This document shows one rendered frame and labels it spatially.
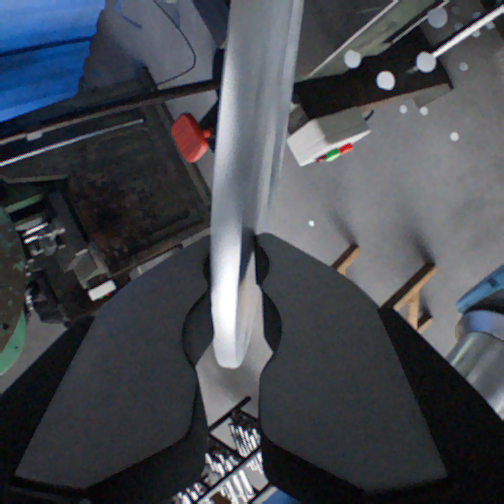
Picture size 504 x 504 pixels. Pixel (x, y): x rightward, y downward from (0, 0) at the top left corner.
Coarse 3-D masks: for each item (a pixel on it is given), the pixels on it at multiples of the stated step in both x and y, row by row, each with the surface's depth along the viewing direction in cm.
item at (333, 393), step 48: (288, 288) 9; (336, 288) 9; (288, 336) 8; (336, 336) 7; (384, 336) 7; (288, 384) 7; (336, 384) 7; (384, 384) 6; (288, 432) 6; (336, 432) 6; (384, 432) 6; (288, 480) 6; (336, 480) 5; (384, 480) 5; (432, 480) 5
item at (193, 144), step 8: (176, 120) 60; (184, 120) 58; (192, 120) 58; (176, 128) 61; (184, 128) 59; (192, 128) 58; (200, 128) 59; (208, 128) 62; (176, 136) 62; (184, 136) 60; (192, 136) 59; (200, 136) 58; (208, 136) 63; (184, 144) 61; (192, 144) 59; (200, 144) 58; (184, 152) 62; (192, 152) 60; (200, 152) 59; (192, 160) 62
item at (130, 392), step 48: (144, 288) 9; (192, 288) 9; (96, 336) 8; (144, 336) 8; (192, 336) 9; (96, 384) 7; (144, 384) 7; (192, 384) 7; (48, 432) 6; (96, 432) 6; (144, 432) 6; (192, 432) 6; (48, 480) 5; (96, 480) 5; (144, 480) 6; (192, 480) 6
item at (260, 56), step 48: (240, 0) 7; (288, 0) 11; (240, 48) 7; (288, 48) 24; (240, 96) 8; (288, 96) 27; (240, 144) 8; (240, 192) 8; (240, 240) 9; (240, 288) 10; (240, 336) 14
